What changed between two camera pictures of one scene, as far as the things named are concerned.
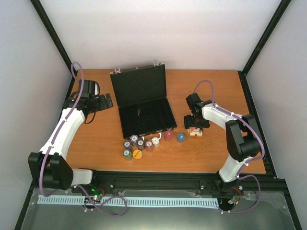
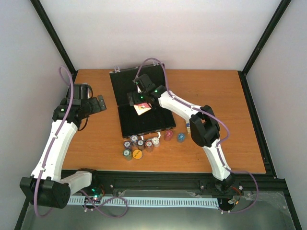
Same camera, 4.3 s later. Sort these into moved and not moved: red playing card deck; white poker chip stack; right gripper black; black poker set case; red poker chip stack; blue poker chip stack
Moved: right gripper black; red playing card deck
Not moved: black poker set case; blue poker chip stack; red poker chip stack; white poker chip stack
